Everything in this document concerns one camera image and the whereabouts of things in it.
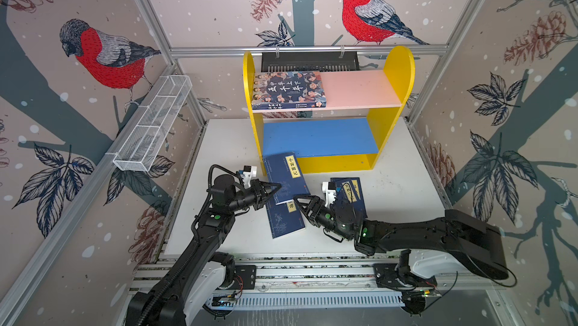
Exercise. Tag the navy blue book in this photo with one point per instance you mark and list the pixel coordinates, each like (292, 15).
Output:
(284, 218)
(354, 182)
(284, 169)
(356, 199)

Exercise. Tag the black round connector underneath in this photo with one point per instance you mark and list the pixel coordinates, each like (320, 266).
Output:
(414, 303)

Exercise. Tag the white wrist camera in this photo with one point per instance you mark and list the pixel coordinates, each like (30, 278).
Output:
(330, 190)
(247, 174)

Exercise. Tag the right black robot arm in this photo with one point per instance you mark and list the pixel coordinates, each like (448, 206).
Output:
(474, 244)

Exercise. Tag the small green circuit board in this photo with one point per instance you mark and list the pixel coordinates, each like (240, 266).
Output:
(224, 301)

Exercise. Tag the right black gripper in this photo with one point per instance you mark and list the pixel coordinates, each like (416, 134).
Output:
(316, 207)

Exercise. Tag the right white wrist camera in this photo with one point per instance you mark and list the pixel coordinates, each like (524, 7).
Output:
(330, 190)

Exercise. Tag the yellow shelf with coloured boards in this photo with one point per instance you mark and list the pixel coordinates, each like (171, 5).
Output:
(344, 144)

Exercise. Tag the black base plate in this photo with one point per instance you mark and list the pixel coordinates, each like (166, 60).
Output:
(400, 278)
(244, 277)

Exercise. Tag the illustrated colourful cover book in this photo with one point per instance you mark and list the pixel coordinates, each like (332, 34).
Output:
(288, 90)

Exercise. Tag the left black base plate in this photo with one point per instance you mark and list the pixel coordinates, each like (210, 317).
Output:
(244, 277)

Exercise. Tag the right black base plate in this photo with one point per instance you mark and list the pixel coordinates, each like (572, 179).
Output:
(400, 278)

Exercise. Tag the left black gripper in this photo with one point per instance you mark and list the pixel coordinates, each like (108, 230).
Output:
(260, 196)

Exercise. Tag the aluminium mounting rail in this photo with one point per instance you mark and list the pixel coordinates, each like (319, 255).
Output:
(312, 274)

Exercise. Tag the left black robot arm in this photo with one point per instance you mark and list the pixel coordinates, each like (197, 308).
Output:
(180, 295)

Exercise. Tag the white wire mesh basket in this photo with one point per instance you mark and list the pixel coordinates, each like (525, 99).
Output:
(143, 145)

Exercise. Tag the black slotted vent panel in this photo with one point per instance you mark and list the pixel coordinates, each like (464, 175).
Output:
(327, 61)

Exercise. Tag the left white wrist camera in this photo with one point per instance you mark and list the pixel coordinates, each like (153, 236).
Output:
(247, 174)

